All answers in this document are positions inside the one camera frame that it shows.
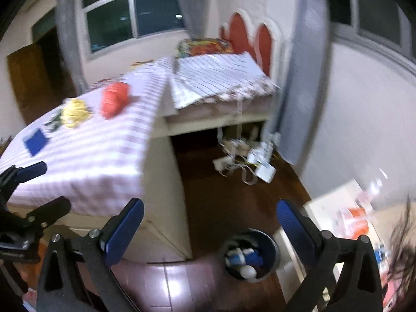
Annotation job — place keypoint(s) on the beige power strip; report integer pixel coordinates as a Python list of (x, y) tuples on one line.
[(235, 147)]

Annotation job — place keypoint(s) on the green packet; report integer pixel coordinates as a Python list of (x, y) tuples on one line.
[(53, 122)]

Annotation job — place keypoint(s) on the large sliding window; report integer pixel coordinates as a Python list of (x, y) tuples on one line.
[(130, 13)]

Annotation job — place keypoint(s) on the beige bed headboard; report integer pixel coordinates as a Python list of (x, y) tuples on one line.
[(390, 214)]

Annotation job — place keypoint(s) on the dark wispy strands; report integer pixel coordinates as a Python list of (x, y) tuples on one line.
[(404, 234)]

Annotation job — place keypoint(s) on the grey framed side window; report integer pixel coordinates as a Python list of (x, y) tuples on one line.
[(377, 9)]

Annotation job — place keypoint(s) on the white grid bed sheet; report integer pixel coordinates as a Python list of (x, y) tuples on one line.
[(214, 74)]

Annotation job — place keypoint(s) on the cream bowl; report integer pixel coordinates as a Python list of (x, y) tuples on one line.
[(247, 272)]

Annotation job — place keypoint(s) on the pink printed blanket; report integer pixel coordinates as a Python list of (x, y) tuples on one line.
[(396, 295)]

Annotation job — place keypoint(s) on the blue square packet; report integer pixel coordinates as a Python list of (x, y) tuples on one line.
[(35, 141)]

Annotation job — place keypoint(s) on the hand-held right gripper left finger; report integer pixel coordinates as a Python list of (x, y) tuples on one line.
[(125, 230)]

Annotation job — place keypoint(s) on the orange tissue pack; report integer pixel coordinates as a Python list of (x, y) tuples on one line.
[(354, 222)]

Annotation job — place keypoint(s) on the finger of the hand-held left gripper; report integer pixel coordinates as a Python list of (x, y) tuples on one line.
[(52, 209), (31, 170)]

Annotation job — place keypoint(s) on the tied grey curtain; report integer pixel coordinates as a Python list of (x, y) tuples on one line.
[(305, 71)]

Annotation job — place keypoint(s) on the clear pump bottle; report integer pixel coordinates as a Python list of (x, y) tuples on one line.
[(373, 185)]

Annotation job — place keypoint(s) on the brown wooden door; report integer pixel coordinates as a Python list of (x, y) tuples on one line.
[(26, 84)]

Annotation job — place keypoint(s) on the yellow wrapper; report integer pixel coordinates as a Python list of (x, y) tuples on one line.
[(76, 112)]

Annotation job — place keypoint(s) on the cream bed frame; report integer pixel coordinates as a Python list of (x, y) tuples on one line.
[(208, 118)]

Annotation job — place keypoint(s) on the red bag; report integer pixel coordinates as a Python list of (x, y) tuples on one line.
[(113, 99)]

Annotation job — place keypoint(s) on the red and white headboard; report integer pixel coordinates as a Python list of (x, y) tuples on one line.
[(239, 34)]

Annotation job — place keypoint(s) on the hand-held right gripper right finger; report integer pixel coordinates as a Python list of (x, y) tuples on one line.
[(295, 230)]

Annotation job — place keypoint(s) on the colourful printed pillow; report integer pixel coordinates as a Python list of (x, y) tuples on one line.
[(204, 47)]

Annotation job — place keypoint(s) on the small blue box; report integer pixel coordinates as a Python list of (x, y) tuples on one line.
[(379, 256)]

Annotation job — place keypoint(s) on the cream desk with drawers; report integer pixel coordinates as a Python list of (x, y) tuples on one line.
[(165, 201)]

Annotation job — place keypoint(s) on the white power strip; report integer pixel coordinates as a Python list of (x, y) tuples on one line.
[(222, 165)]

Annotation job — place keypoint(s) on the black trash bin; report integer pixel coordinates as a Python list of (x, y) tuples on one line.
[(270, 247)]

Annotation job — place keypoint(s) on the floral quilt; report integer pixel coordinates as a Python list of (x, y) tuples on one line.
[(250, 91)]

